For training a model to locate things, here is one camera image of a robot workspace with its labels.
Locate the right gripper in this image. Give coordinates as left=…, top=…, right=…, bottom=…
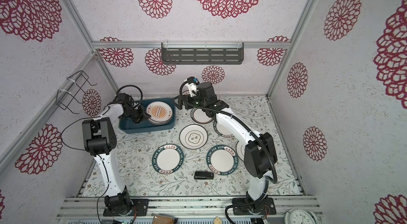
left=173, top=94, right=209, bottom=111

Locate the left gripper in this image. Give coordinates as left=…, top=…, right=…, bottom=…
left=122, top=104, right=152, bottom=123

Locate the orange sunburst plate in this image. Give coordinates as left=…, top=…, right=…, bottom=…
left=146, top=101, right=174, bottom=125

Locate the white plate cloud emblem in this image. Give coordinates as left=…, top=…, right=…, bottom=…
left=179, top=124, right=208, bottom=150

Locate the green rim plate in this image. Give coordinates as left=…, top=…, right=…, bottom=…
left=190, top=108, right=213, bottom=124
left=206, top=145, right=239, bottom=176
left=213, top=122, right=234, bottom=138
left=152, top=144, right=184, bottom=175

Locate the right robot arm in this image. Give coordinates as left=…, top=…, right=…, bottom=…
left=179, top=77, right=278, bottom=205

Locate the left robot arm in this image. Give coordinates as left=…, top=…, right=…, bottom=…
left=82, top=93, right=150, bottom=216

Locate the teal plastic bin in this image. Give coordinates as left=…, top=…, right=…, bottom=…
left=118, top=97, right=176, bottom=134

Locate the black small device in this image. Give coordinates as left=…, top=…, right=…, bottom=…
left=194, top=171, right=214, bottom=180

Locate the brown box front edge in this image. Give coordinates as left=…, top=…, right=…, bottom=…
left=152, top=215, right=176, bottom=224

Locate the white analog clock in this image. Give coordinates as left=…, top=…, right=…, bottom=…
left=284, top=209, right=320, bottom=224

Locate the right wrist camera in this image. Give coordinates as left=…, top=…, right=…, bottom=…
left=186, top=77, right=200, bottom=97

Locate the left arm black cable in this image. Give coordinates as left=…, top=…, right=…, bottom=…
left=60, top=85, right=144, bottom=224

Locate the grey wall shelf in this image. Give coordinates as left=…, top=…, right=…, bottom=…
left=161, top=42, right=244, bottom=65

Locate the black wire wall rack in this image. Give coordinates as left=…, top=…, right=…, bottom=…
left=55, top=70, right=96, bottom=114

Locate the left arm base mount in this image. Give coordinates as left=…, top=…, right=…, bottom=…
left=103, top=193, right=149, bottom=217

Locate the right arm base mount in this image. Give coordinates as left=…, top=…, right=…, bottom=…
left=232, top=196, right=277, bottom=216

